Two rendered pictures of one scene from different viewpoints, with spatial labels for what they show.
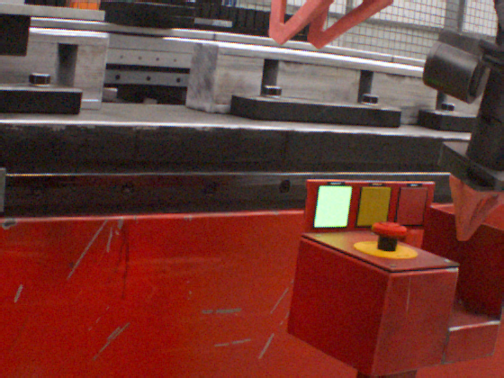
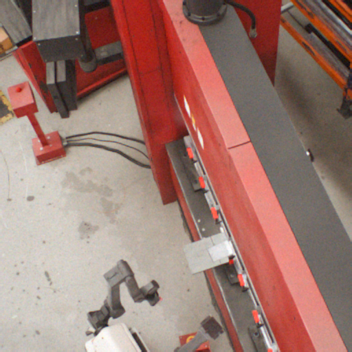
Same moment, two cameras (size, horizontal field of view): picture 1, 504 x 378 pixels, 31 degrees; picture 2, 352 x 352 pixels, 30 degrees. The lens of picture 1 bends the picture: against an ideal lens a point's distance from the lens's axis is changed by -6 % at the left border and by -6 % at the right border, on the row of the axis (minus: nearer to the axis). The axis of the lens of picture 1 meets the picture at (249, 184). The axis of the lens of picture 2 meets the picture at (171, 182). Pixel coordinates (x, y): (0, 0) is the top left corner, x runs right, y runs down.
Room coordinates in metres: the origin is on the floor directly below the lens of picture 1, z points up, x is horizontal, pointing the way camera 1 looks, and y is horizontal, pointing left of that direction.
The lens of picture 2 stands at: (1.53, -0.89, 4.51)
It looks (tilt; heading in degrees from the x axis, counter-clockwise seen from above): 63 degrees down; 122
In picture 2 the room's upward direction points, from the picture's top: 11 degrees counter-clockwise
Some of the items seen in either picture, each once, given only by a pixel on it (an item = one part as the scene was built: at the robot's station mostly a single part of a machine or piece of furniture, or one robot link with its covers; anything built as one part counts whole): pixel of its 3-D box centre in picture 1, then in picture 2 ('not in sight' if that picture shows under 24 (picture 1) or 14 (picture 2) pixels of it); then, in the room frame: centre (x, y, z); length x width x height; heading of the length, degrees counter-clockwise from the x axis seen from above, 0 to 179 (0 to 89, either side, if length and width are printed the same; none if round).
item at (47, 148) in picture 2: not in sight; (35, 124); (-0.76, 1.03, 0.41); 0.25 x 0.20 x 0.83; 40
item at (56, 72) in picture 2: not in sight; (62, 70); (-0.21, 0.95, 1.42); 0.45 x 0.12 x 0.36; 118
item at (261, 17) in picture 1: (228, 15); not in sight; (1.86, 0.08, 1.02); 0.44 x 0.06 x 0.04; 130
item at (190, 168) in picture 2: not in sight; (190, 170); (0.62, 0.83, 0.89); 0.30 x 0.05 x 0.03; 130
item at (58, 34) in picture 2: not in sight; (72, 50); (-0.16, 1.03, 1.53); 0.51 x 0.25 x 0.85; 118
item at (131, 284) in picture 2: not in sight; (130, 283); (0.70, -0.12, 1.40); 0.11 x 0.06 x 0.43; 144
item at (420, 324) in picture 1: (406, 272); (196, 350); (1.04, -0.19, 0.75); 0.20 x 0.16 x 0.18; 124
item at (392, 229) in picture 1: (387, 239); not in sight; (1.01, -0.15, 0.79); 0.04 x 0.04 x 0.04
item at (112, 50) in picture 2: not in sight; (119, 69); (0.00, 1.22, 1.17); 0.40 x 0.24 x 0.07; 130
